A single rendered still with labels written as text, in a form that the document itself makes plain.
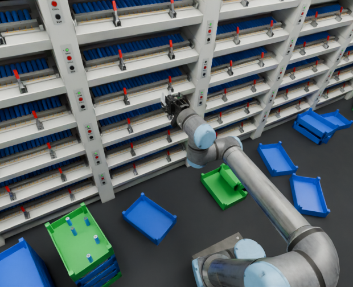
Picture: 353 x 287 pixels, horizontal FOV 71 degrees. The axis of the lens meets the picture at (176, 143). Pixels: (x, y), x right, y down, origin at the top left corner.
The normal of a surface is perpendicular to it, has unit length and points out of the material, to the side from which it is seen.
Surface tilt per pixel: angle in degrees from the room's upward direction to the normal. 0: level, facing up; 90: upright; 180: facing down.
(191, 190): 0
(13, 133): 17
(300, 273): 6
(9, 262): 0
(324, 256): 9
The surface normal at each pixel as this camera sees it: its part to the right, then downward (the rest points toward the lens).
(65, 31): 0.50, 0.62
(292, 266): -0.04, -0.85
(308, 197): 0.04, -0.71
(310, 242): -0.44, -0.80
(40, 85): 0.18, -0.49
